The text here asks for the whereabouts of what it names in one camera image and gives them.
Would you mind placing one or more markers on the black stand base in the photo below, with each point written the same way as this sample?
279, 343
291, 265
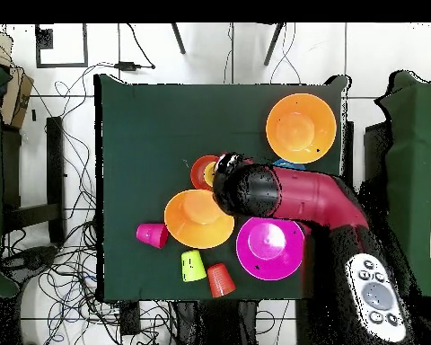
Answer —
36, 257

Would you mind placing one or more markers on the dark blue bowl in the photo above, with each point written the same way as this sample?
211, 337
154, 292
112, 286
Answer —
289, 164

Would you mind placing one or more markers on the green cup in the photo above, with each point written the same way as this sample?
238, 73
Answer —
193, 267

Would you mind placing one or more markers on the black bench frame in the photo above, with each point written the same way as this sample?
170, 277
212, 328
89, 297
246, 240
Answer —
55, 161

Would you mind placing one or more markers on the red cup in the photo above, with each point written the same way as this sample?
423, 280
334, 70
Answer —
151, 234

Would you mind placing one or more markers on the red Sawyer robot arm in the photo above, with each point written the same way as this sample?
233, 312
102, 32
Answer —
309, 197

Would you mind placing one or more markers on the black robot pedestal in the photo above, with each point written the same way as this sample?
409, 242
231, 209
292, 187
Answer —
219, 323

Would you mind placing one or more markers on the cardboard box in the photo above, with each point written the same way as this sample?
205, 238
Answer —
18, 93

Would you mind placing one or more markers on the large pink bowl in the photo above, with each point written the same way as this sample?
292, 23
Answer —
269, 251

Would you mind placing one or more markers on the small red bowl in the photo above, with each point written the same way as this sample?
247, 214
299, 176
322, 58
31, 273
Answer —
198, 172

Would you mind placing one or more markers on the orange cup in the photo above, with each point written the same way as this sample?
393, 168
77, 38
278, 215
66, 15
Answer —
221, 282

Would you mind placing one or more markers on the dark green tablecloth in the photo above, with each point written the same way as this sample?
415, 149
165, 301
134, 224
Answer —
147, 125

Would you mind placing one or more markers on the large orange bowl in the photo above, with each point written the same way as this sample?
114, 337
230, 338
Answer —
301, 128
194, 222

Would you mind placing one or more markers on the black tripod leg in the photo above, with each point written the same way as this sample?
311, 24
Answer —
274, 43
178, 38

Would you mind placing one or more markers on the black power adapter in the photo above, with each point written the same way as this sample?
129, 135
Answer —
128, 66

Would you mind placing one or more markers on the yellow cup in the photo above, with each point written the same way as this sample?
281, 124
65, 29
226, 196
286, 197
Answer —
209, 174

